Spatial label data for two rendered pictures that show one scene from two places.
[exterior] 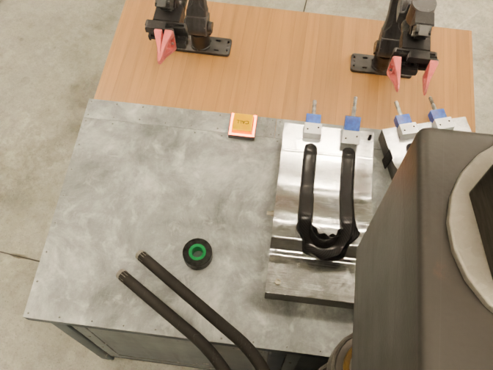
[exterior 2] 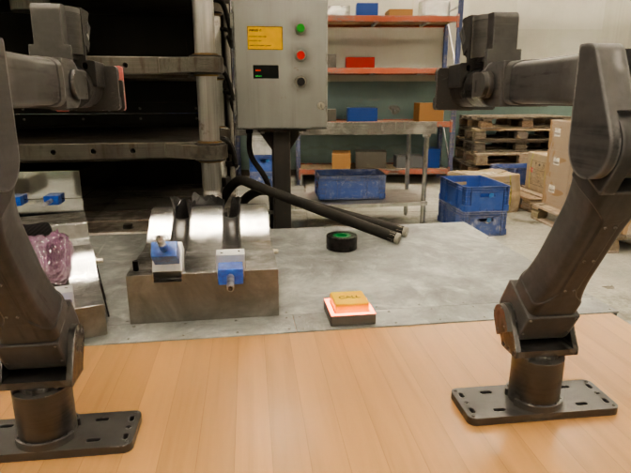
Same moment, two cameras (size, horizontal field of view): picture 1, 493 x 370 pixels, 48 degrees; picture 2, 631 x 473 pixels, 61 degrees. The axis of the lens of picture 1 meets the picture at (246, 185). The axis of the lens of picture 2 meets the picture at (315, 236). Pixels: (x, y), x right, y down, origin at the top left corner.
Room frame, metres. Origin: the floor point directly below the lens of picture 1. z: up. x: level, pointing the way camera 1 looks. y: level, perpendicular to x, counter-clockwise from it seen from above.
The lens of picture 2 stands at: (1.76, -0.29, 1.20)
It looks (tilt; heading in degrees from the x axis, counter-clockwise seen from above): 15 degrees down; 165
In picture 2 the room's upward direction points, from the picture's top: straight up
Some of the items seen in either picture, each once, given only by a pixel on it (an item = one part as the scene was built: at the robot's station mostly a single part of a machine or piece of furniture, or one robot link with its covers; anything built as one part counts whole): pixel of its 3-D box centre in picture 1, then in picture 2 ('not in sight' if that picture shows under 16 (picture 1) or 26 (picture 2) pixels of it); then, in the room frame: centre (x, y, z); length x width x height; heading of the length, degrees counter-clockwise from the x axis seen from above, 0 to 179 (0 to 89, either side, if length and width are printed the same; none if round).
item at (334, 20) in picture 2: not in sight; (373, 94); (-4.96, 2.36, 1.14); 2.06 x 0.65 x 2.27; 76
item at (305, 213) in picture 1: (329, 196); (204, 224); (0.63, -0.22, 0.92); 0.35 x 0.16 x 0.09; 173
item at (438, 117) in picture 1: (436, 114); not in sight; (0.93, -0.57, 0.86); 0.13 x 0.05 x 0.05; 10
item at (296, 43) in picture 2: not in sight; (281, 223); (-0.05, 0.09, 0.74); 0.31 x 0.22 x 1.47; 83
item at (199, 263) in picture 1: (197, 254); (341, 241); (0.50, 0.13, 0.82); 0.08 x 0.08 x 0.04
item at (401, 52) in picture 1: (412, 51); (79, 87); (0.89, -0.40, 1.20); 0.10 x 0.07 x 0.07; 82
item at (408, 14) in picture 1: (419, 9); (49, 53); (0.98, -0.42, 1.24); 0.12 x 0.09 x 0.12; 172
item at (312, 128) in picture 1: (312, 119); (230, 275); (0.89, -0.20, 0.89); 0.13 x 0.05 x 0.05; 173
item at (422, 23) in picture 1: (419, 37); (75, 47); (0.88, -0.40, 1.25); 0.07 x 0.06 x 0.11; 81
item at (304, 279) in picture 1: (322, 208); (210, 244); (0.62, -0.21, 0.87); 0.50 x 0.26 x 0.14; 173
